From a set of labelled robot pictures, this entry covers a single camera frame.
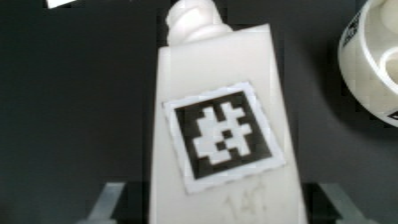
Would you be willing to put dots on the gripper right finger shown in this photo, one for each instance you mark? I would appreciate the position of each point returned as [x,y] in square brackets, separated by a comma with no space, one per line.
[329,205]

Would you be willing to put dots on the white round stool seat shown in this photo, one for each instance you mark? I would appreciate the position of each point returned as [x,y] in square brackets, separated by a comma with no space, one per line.
[368,58]

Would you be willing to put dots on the white stool leg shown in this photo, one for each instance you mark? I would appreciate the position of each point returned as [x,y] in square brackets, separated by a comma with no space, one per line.
[224,176]

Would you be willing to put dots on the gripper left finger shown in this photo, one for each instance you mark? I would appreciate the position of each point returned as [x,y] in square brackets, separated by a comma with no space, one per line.
[119,205]

